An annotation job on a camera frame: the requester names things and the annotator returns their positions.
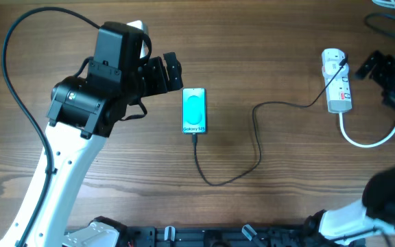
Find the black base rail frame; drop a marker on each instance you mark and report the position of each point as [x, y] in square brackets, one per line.
[170, 236]

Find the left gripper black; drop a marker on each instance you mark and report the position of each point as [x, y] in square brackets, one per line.
[156, 66]

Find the white charger plug adapter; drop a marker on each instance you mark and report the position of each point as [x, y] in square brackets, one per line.
[331, 68]

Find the turquoise screen smartphone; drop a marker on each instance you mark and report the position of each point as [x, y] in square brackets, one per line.
[194, 111]

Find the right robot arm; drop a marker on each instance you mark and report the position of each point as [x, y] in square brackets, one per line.
[374, 213]

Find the white power strip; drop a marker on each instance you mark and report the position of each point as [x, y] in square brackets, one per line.
[338, 95]

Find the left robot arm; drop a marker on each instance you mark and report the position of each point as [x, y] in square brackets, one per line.
[81, 117]

